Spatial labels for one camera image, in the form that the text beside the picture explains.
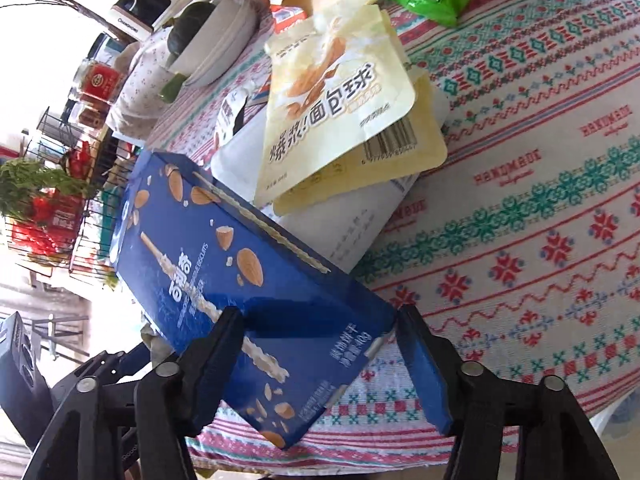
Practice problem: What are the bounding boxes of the dark green squash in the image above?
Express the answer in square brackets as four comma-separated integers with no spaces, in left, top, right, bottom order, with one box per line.
[166,1,217,57]

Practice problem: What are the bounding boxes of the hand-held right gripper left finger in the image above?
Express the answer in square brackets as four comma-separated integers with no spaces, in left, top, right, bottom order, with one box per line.
[30,308,245,480]

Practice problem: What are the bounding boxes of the blue biscuit box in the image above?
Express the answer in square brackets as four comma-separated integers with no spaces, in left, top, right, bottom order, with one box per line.
[112,151,398,450]

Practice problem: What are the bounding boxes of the patterned woven tablecloth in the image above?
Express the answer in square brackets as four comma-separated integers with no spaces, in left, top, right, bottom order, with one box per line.
[145,0,640,461]

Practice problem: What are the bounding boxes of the white stacked bowls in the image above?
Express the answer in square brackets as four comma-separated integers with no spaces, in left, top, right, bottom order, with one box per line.
[167,0,259,87]

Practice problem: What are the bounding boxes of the large white paper packet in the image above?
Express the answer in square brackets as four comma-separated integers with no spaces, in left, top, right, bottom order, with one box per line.
[210,75,451,281]

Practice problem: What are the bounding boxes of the cream bread snack pouch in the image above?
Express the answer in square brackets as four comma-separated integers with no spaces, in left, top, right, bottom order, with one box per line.
[254,0,447,218]

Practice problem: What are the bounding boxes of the orange and white carton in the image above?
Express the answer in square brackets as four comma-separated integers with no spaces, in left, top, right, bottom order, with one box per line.
[271,5,307,37]

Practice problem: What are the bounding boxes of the green leafy vegetables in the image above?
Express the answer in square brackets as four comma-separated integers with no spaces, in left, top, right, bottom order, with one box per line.
[0,157,97,222]

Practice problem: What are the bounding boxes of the black wire rack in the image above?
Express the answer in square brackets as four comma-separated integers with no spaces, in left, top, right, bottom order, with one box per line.
[5,107,133,287]

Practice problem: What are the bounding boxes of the white floral cloth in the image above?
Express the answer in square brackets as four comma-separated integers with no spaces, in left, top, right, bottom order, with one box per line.
[104,29,177,137]

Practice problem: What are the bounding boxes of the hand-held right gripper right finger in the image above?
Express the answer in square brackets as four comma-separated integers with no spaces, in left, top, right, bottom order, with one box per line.
[396,305,621,480]

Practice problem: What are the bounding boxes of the small white snack wrapper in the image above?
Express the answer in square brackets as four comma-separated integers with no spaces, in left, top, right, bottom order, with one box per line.
[214,87,262,150]

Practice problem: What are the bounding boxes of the red label glass jar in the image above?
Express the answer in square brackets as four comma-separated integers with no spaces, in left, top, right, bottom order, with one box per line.
[79,59,124,107]

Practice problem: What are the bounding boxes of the red food packets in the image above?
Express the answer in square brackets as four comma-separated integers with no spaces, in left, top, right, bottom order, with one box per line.
[10,194,85,262]

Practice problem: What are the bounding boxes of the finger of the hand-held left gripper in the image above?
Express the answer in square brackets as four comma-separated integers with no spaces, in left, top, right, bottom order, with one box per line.
[50,342,166,401]

